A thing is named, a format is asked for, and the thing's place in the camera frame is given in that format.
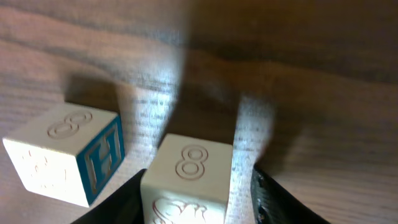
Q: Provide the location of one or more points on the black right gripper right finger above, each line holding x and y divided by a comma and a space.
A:
272, 204

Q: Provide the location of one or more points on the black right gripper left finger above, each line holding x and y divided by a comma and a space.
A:
124, 206

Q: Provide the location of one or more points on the wooden 8 block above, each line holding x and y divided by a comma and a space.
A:
68, 153

